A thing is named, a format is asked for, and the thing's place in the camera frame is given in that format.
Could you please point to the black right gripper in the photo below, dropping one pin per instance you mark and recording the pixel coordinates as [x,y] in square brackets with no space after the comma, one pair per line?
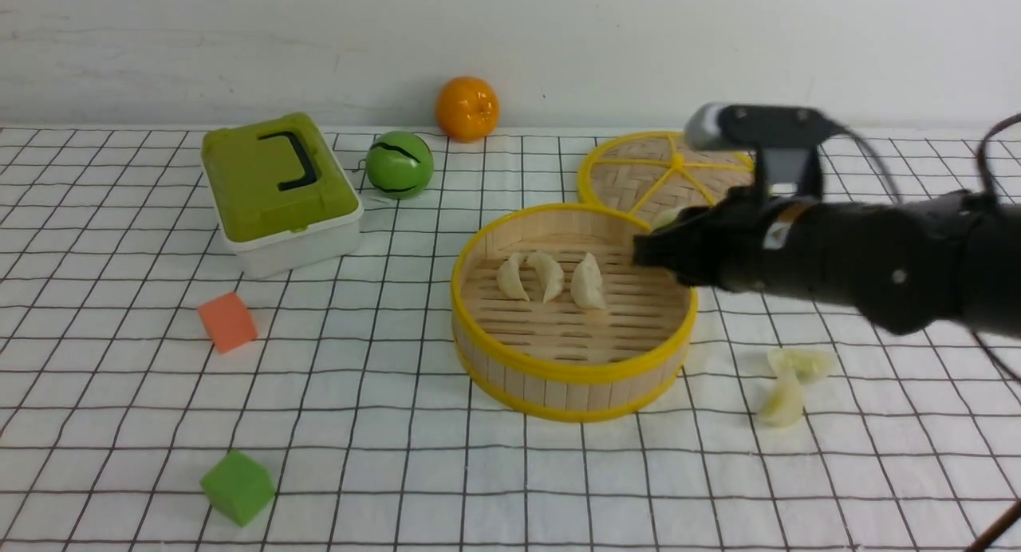
[896,264]

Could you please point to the white dumpling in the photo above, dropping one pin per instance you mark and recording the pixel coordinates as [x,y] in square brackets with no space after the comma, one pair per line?
[549,273]
[509,280]
[587,284]

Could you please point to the pale green dumpling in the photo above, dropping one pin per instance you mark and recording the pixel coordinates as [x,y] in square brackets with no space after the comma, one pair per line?
[786,403]
[665,218]
[808,365]

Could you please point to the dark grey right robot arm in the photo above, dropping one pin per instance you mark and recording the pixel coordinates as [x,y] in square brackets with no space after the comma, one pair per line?
[989,274]

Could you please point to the woven bamboo steamer lid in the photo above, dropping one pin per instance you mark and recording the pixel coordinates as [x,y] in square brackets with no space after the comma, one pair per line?
[645,174]

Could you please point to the bamboo steamer tray yellow rim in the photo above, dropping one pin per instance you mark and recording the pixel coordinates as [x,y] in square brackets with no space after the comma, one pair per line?
[555,360]

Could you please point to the orange toy fruit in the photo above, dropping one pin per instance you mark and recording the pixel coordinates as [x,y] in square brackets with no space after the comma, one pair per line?
[467,109]

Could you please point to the green toy watermelon ball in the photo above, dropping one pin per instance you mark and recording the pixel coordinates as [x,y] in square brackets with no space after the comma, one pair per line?
[399,164]

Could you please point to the green lid white box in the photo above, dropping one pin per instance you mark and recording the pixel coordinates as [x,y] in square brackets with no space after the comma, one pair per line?
[283,200]

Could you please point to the orange foam cube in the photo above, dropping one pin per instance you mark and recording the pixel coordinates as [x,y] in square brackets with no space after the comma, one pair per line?
[228,322]

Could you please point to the green foam cube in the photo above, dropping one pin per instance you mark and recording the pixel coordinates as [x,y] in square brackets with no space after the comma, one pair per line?
[238,487]

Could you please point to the white black grid tablecloth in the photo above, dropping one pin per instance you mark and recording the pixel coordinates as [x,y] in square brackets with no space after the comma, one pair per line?
[115,402]

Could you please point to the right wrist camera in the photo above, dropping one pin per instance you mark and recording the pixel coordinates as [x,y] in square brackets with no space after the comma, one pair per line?
[785,140]

